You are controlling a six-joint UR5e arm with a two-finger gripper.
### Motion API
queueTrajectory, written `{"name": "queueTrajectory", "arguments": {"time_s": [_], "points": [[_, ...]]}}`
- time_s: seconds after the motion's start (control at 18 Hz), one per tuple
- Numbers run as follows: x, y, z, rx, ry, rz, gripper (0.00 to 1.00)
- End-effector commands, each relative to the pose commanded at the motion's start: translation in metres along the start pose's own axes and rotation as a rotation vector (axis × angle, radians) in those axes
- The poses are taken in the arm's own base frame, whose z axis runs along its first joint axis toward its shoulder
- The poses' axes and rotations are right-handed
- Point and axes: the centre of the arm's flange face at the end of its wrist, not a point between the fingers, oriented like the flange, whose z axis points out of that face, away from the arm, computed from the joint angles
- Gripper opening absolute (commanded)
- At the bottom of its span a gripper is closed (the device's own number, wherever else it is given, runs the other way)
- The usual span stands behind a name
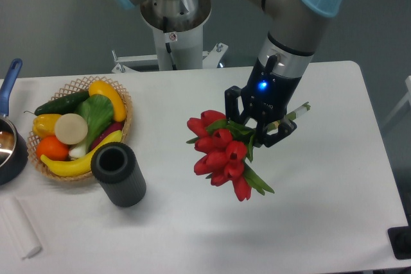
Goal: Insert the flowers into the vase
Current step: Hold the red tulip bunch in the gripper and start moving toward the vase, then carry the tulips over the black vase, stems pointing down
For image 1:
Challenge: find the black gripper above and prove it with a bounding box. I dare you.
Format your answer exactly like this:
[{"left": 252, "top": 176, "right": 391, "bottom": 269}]
[{"left": 224, "top": 56, "right": 301, "bottom": 148}]

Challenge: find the red tulip bouquet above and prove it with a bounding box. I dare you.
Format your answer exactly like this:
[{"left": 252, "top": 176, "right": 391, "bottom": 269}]
[{"left": 186, "top": 110, "right": 274, "bottom": 201}]

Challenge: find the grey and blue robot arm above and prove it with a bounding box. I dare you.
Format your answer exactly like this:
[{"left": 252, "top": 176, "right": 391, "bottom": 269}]
[{"left": 116, "top": 0, "right": 342, "bottom": 147}]

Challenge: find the dark grey ribbed vase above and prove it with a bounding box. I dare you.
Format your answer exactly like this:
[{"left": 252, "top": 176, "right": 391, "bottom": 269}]
[{"left": 91, "top": 142, "right": 146, "bottom": 207}]

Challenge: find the purple eggplant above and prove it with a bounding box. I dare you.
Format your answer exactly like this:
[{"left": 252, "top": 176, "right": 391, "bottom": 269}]
[{"left": 89, "top": 122, "right": 123, "bottom": 151}]

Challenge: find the green bok choy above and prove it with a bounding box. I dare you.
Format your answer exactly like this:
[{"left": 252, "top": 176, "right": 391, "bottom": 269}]
[{"left": 69, "top": 94, "right": 114, "bottom": 160}]

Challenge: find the yellow squash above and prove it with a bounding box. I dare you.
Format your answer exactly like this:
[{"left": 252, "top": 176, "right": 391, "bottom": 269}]
[{"left": 89, "top": 80, "right": 127, "bottom": 122}]

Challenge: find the yellow banana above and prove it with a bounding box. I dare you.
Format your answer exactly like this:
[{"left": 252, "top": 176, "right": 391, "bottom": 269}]
[{"left": 40, "top": 130, "right": 123, "bottom": 178}]

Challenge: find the beige round disc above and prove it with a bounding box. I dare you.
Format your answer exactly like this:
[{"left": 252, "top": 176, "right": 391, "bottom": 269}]
[{"left": 54, "top": 114, "right": 88, "bottom": 145}]

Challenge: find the green cucumber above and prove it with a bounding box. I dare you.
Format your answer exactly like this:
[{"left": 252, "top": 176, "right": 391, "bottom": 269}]
[{"left": 24, "top": 90, "right": 89, "bottom": 116}]

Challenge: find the black device at table edge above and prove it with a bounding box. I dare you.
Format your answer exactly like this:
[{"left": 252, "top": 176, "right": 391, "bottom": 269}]
[{"left": 387, "top": 226, "right": 410, "bottom": 260}]

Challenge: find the orange fruit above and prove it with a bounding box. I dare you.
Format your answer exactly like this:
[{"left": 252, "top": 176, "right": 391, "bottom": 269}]
[{"left": 36, "top": 136, "right": 69, "bottom": 161}]

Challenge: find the yellow bell pepper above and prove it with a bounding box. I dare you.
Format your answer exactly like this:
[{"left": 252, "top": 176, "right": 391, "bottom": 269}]
[{"left": 32, "top": 114, "right": 62, "bottom": 139}]

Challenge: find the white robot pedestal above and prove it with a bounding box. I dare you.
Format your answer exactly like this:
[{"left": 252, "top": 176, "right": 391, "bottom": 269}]
[{"left": 112, "top": 0, "right": 228, "bottom": 73}]

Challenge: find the white furniture frame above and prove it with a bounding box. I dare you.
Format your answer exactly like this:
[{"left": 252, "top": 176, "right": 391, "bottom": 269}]
[{"left": 382, "top": 76, "right": 410, "bottom": 131}]

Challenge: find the blue handled saucepan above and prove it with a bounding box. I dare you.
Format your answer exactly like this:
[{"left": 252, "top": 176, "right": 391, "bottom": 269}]
[{"left": 1, "top": 58, "right": 28, "bottom": 185}]

